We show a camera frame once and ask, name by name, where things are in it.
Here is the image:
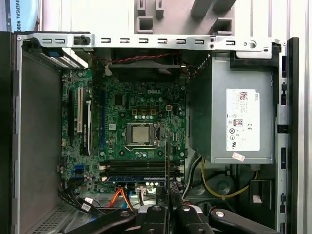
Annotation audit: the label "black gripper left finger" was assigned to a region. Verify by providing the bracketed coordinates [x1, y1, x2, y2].
[64, 186, 170, 234]

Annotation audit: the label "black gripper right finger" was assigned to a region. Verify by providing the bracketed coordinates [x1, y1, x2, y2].
[170, 186, 281, 234]

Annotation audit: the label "RAM stick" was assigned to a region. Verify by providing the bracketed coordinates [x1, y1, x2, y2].
[107, 175, 176, 182]
[164, 128, 175, 215]

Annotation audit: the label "black RAM slot white clips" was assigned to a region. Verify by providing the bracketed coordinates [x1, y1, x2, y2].
[99, 175, 185, 183]
[99, 164, 185, 171]

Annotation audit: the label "metal CPU socket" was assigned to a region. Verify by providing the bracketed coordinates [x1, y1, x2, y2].
[125, 121, 160, 148]

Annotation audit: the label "silver CPU chip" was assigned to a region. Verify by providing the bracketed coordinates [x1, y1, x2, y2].
[131, 126, 151, 143]

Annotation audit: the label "green motherboard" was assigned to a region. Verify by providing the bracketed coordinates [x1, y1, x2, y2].
[60, 69, 188, 193]

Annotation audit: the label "grey power supply unit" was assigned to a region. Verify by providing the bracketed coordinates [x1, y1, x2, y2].
[189, 55, 277, 164]

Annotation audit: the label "white expansion slot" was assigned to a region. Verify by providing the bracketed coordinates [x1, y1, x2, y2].
[77, 87, 84, 134]

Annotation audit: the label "black expansion slot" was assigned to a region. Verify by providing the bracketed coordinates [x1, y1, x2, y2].
[68, 89, 75, 138]

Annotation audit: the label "black case fan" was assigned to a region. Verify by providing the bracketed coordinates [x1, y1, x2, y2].
[107, 48, 190, 83]

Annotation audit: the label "black open PC case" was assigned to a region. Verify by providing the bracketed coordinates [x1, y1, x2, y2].
[0, 30, 300, 234]

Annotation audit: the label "grey parts rack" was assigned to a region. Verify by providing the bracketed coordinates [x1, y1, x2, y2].
[134, 0, 236, 35]

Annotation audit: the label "blue flat wire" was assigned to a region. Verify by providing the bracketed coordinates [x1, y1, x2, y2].
[123, 187, 133, 208]

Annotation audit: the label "orange flat wire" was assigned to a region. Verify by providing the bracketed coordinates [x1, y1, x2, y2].
[108, 187, 135, 212]

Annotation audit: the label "black power wire bundle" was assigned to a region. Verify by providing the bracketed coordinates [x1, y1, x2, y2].
[181, 156, 203, 198]

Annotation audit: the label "yellow wire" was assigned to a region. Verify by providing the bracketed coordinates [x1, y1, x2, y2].
[201, 157, 258, 199]

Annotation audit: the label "black cable bundle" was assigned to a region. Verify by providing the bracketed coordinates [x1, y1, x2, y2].
[58, 186, 109, 215]

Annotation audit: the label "red black twisted wire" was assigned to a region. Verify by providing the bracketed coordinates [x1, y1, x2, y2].
[92, 52, 212, 76]

